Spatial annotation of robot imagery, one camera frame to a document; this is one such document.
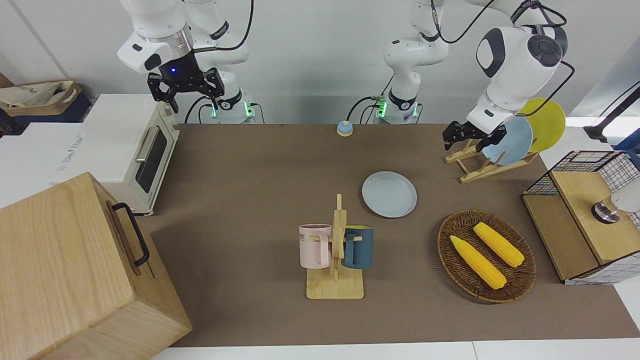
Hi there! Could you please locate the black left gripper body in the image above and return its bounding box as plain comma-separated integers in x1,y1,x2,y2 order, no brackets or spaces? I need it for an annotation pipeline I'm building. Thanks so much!
442,120,507,147

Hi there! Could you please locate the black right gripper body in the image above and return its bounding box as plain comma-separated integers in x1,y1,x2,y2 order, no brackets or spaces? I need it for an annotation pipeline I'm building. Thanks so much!
147,67,225,101

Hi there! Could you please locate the gray round plate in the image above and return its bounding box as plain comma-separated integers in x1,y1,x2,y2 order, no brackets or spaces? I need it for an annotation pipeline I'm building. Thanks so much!
362,171,418,219

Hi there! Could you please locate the wooden plate rack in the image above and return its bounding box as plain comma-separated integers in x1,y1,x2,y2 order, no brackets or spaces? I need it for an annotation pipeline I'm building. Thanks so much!
445,137,540,184

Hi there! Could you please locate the light blue plate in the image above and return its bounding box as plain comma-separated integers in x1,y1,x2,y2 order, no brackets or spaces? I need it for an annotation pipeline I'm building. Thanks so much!
481,116,534,166

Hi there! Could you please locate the yellow plate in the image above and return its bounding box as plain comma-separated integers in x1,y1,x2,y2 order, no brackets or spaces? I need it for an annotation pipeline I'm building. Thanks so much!
517,98,566,153

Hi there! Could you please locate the white toaster oven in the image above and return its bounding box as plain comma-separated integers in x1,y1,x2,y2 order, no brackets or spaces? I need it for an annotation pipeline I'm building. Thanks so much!
50,93,181,217

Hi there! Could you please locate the short yellow corn cob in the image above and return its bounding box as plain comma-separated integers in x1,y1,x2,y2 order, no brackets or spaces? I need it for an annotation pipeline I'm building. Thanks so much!
473,222,525,268

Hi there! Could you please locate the brown cardboard box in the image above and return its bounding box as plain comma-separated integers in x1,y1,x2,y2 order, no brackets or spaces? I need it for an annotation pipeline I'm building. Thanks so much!
0,79,83,118

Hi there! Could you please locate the long yellow corn cob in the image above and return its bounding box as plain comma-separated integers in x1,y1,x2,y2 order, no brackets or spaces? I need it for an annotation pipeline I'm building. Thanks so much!
450,235,507,290

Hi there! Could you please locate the brown wicker basket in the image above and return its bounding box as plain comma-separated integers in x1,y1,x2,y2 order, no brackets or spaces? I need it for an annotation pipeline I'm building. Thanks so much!
437,210,537,304

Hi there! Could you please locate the dark blue bin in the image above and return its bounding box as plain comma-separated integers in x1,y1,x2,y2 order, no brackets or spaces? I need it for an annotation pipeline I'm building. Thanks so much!
0,92,93,136

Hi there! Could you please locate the black stand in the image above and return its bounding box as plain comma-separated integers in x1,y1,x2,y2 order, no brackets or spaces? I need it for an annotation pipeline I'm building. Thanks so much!
584,82,640,143

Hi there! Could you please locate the teal mug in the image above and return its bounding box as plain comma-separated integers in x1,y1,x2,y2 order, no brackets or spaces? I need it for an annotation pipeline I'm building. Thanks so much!
343,225,374,270

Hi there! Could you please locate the white device with metal cap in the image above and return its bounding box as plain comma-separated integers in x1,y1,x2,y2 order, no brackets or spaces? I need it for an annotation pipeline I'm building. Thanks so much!
591,180,640,224

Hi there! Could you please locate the pink mug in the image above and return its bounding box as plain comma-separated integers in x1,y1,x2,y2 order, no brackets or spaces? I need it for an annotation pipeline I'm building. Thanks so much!
299,224,333,269

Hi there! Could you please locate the wooden mug tree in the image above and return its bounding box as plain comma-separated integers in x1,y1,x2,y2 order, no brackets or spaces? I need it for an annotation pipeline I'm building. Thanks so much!
306,194,365,300

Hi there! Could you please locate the wooden drawer cabinet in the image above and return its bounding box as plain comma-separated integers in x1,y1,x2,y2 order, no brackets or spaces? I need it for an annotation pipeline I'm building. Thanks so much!
0,171,193,360

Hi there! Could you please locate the black right base cable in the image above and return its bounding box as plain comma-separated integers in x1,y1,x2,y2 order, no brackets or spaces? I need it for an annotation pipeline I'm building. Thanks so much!
184,97,221,125

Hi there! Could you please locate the black base cable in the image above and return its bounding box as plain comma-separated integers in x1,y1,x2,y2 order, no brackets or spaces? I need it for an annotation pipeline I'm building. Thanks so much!
347,95,383,125
184,97,221,125

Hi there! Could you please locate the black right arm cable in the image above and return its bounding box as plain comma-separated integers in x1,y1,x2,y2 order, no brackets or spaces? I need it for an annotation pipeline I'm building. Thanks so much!
192,0,255,53

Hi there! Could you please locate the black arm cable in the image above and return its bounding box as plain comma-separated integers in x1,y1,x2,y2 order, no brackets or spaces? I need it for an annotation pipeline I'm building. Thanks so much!
192,0,255,53
432,0,576,118

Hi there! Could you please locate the black left base cable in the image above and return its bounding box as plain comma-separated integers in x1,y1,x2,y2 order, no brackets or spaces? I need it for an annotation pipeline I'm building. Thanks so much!
347,95,383,125

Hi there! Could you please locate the wire mesh wooden shelf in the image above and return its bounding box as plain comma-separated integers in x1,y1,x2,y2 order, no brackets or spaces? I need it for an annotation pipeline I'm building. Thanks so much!
521,150,640,286

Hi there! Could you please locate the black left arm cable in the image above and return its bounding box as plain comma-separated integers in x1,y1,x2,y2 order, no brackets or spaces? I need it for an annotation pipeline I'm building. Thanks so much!
432,0,576,118

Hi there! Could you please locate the black cabinet handle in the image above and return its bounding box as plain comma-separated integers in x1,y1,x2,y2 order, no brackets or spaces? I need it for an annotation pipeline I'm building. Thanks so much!
111,202,151,267

